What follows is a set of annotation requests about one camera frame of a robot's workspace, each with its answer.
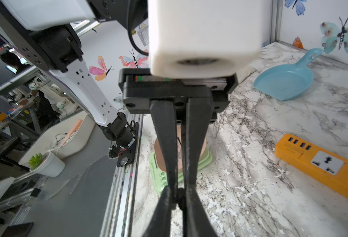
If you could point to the green electronic scale pink tray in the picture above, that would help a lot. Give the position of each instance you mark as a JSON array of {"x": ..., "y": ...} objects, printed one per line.
[{"x": 158, "y": 168}]

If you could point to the white tub outside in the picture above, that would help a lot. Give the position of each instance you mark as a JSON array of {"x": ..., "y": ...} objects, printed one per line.
[{"x": 64, "y": 139}]

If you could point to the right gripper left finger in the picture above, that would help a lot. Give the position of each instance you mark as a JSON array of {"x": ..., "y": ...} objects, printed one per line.
[{"x": 160, "y": 223}]

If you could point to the beige cloth glove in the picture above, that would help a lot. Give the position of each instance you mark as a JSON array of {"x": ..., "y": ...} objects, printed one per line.
[{"x": 243, "y": 73}]

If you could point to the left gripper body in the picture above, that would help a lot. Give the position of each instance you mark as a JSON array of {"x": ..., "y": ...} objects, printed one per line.
[{"x": 139, "y": 88}]

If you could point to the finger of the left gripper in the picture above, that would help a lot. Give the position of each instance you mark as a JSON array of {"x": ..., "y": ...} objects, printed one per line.
[
  {"x": 193, "y": 131},
  {"x": 164, "y": 118}
]

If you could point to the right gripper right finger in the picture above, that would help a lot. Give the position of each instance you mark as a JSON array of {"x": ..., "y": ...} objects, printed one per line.
[{"x": 195, "y": 220}]

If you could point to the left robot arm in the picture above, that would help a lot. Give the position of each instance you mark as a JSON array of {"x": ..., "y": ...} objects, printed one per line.
[{"x": 42, "y": 32}]

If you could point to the blue plastic dustpan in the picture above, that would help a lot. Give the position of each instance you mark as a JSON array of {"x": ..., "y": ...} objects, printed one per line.
[{"x": 288, "y": 81}]

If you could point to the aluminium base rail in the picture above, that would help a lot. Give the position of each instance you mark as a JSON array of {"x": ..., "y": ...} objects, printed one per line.
[{"x": 119, "y": 210}]

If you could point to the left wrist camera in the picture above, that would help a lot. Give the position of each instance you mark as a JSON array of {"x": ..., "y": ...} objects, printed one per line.
[{"x": 205, "y": 32}]

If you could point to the orange power strip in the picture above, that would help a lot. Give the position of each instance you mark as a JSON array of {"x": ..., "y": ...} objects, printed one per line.
[{"x": 324, "y": 166}]

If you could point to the small succulent white pot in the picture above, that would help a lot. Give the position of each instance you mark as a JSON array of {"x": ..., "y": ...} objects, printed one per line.
[{"x": 47, "y": 164}]

